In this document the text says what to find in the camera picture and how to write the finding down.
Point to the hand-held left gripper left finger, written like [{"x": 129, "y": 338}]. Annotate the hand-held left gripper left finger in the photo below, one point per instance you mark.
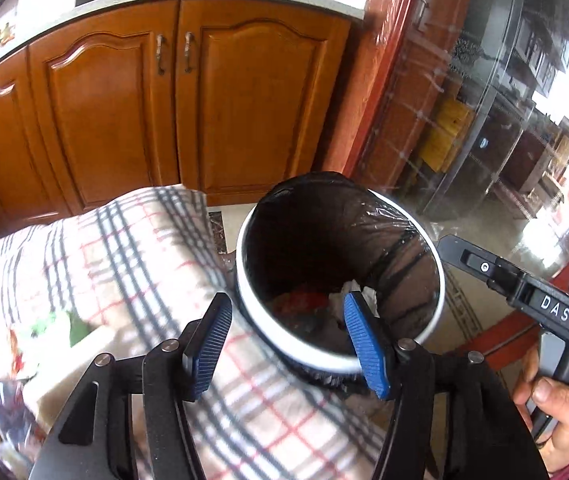
[{"x": 209, "y": 345}]

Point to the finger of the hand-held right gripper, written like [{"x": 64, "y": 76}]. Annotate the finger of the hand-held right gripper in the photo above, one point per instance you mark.
[{"x": 484, "y": 267}]

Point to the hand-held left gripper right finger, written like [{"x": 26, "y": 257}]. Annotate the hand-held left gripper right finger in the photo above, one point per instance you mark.
[{"x": 367, "y": 345}]

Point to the white trash bin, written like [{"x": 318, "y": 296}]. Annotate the white trash bin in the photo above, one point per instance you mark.
[{"x": 264, "y": 320}]

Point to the person's right hand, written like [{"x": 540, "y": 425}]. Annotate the person's right hand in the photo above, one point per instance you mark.
[{"x": 566, "y": 420}]

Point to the white crumpled tissue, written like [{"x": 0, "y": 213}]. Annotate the white crumpled tissue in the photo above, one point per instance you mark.
[{"x": 349, "y": 292}]

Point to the red crumpled wrapper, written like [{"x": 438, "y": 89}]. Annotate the red crumpled wrapper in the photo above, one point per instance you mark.
[{"x": 299, "y": 302}]

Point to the plaid cloth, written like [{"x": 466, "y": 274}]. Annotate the plaid cloth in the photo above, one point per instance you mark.
[{"x": 139, "y": 260}]

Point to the black bin liner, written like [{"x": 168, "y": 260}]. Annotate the black bin liner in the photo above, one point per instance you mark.
[{"x": 324, "y": 240}]

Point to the yellow sack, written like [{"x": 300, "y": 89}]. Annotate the yellow sack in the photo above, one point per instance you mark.
[{"x": 447, "y": 135}]

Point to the red-framed glass sliding door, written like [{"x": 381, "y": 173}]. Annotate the red-framed glass sliding door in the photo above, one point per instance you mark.
[{"x": 464, "y": 110}]

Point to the orange red wrapper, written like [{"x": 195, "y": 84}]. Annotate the orange red wrapper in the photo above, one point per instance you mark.
[{"x": 17, "y": 355}]

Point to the dark crumpled packet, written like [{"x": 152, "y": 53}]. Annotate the dark crumpled packet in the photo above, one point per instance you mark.
[{"x": 14, "y": 410}]

